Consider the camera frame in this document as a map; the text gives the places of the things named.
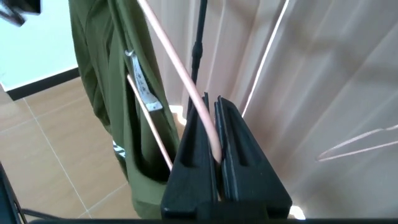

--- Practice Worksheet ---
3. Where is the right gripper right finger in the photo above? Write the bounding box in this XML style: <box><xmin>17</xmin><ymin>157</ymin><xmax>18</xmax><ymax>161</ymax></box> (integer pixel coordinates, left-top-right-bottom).
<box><xmin>214</xmin><ymin>95</ymin><xmax>293</xmax><ymax>219</ymax></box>

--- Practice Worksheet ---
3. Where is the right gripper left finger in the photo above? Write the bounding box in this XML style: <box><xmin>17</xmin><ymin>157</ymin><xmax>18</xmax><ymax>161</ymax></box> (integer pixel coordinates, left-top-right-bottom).
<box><xmin>160</xmin><ymin>92</ymin><xmax>219</xmax><ymax>219</ymax></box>

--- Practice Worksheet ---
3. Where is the pink clothes hanger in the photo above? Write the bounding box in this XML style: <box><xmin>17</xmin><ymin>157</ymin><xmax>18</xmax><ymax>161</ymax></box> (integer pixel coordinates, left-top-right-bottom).
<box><xmin>315</xmin><ymin>123</ymin><xmax>398</xmax><ymax>163</ymax></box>
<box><xmin>126</xmin><ymin>0</ymin><xmax>223</xmax><ymax>172</ymax></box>

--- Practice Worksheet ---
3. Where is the green long-sleeved shirt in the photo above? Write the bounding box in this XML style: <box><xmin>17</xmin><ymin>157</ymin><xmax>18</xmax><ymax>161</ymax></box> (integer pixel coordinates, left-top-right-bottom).
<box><xmin>68</xmin><ymin>0</ymin><xmax>181</xmax><ymax>220</ymax></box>

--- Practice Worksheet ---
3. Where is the black clothes rack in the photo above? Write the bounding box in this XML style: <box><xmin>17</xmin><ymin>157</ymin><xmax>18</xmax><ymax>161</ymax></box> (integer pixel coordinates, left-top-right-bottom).
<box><xmin>185</xmin><ymin>0</ymin><xmax>208</xmax><ymax>118</ymax></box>

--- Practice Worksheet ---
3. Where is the beige curtain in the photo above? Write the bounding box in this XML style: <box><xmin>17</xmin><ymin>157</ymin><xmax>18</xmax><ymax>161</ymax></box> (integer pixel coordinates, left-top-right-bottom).
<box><xmin>146</xmin><ymin>0</ymin><xmax>398</xmax><ymax>219</ymax></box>

